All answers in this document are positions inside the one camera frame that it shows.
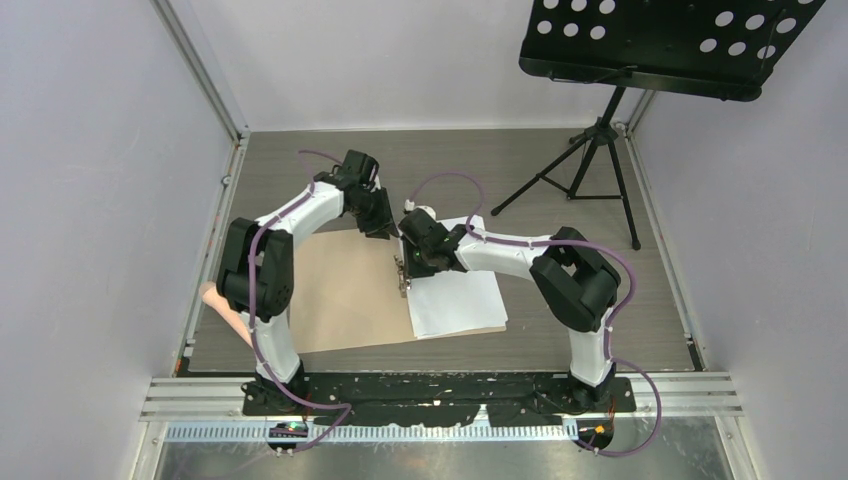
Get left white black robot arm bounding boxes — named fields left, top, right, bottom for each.
left=215, top=150, right=399, bottom=414

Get silver folder clip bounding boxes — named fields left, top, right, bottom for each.
left=394, top=255, right=411, bottom=298

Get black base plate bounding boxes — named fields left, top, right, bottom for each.
left=241, top=372, right=636, bottom=427

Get aluminium frame rail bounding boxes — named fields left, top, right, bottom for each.
left=140, top=372, right=743, bottom=443

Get white paper sheets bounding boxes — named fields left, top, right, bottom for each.
left=405, top=215, right=510, bottom=340

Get black music stand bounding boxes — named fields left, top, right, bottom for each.
left=491, top=0, right=824, bottom=250

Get brown cardboard folder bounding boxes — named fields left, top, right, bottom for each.
left=288, top=228, right=508, bottom=356

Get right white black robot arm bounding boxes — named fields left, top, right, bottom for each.
left=399, top=208, right=621, bottom=411

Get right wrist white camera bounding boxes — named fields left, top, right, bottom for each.
left=403, top=200, right=437, bottom=220

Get beige handle tool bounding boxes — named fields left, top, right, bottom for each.
left=198, top=281, right=253, bottom=348

